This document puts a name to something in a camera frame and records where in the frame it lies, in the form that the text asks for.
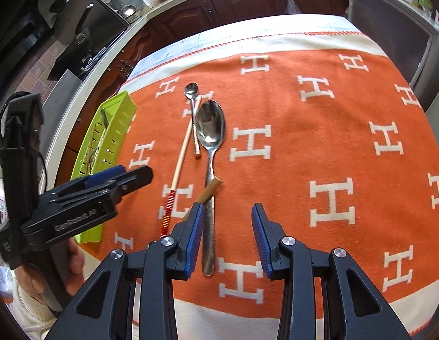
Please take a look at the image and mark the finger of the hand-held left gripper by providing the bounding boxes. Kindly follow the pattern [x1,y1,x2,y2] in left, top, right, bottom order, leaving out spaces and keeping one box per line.
[60,165,127,199]
[99,166,154,206]

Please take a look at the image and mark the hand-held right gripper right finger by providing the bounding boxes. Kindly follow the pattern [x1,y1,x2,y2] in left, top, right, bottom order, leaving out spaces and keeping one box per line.
[251,203,413,340]

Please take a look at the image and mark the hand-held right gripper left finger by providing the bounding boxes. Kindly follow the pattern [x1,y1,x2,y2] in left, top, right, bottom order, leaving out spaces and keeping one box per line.
[44,202,205,340]

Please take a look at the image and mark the wooden chopstick red striped end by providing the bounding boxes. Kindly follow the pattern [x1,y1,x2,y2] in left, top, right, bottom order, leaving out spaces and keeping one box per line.
[159,97,202,241]
[182,179,224,222]

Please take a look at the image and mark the green plastic utensil tray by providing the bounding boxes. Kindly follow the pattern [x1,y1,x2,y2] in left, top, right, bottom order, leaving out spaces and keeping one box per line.
[70,90,138,244]

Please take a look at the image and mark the person's left forearm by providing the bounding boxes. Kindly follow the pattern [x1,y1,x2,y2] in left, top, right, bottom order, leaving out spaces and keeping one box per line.
[3,269,62,340]

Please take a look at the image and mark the person's left hand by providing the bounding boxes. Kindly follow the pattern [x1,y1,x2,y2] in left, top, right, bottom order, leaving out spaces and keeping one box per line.
[65,239,89,296]

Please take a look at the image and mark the white kitchen counter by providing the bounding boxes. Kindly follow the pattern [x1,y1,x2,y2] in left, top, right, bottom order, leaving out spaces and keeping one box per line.
[46,0,351,185]

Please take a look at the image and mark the large metal spoon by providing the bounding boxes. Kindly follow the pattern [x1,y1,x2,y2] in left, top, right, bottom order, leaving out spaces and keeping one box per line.
[196,100,226,277]

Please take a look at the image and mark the small metal spoon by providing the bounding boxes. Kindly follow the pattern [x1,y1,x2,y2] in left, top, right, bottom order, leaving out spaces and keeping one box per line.
[184,82,202,157]

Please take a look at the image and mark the orange printed blanket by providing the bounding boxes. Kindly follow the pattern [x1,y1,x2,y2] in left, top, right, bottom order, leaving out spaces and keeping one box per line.
[95,14,439,335]

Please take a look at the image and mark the black wok pan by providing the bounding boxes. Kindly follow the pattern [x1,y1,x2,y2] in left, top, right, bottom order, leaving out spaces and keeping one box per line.
[49,44,107,80]

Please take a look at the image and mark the brown wooden kitchen cabinet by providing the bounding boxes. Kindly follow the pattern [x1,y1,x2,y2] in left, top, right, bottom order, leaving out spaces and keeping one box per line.
[113,0,349,89]

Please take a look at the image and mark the grey metal appliance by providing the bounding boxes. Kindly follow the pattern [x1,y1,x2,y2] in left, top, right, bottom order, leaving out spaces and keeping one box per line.
[345,0,439,93]

